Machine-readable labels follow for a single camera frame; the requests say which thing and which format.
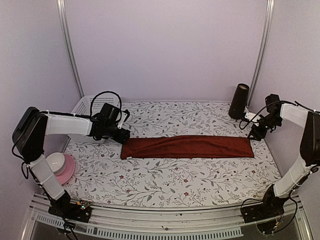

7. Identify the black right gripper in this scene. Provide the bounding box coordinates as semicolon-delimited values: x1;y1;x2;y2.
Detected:
250;114;283;141

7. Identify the dark red towel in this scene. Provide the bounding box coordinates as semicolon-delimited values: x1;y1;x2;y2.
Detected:
120;135;254;160

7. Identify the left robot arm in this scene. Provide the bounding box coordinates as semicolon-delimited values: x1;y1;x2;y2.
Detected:
12;103;130;217

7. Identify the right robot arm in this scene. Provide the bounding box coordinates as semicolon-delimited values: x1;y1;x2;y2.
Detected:
244;94;320;218

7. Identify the black cylinder cup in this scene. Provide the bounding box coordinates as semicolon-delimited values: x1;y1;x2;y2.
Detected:
228;83;250;120

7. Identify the white plastic basket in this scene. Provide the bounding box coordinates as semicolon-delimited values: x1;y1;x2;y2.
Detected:
71;95;121;115

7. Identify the white bowl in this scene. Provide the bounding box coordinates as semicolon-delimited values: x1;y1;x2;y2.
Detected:
46;152;66;175

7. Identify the pink plate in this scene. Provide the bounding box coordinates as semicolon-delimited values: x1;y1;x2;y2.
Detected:
55;153;76;185

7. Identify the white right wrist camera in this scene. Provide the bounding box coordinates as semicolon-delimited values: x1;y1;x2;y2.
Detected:
244;112;262;123

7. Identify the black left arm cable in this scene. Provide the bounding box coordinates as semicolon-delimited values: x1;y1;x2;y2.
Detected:
89;90;123;118

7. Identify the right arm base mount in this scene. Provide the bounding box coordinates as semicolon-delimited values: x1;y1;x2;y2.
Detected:
240;192;289;223

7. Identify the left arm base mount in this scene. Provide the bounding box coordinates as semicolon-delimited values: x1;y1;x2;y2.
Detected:
48;201;93;223

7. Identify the front aluminium rail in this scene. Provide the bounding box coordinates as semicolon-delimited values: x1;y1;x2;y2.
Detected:
20;194;314;240

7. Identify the right aluminium frame post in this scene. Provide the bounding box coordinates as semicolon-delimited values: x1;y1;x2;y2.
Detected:
247;0;275;107

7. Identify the aluminium frame post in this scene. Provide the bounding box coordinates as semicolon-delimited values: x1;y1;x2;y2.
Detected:
247;0;275;107
56;0;85;98

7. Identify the left aluminium frame post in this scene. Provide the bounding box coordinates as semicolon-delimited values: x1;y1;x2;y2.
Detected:
56;0;85;98

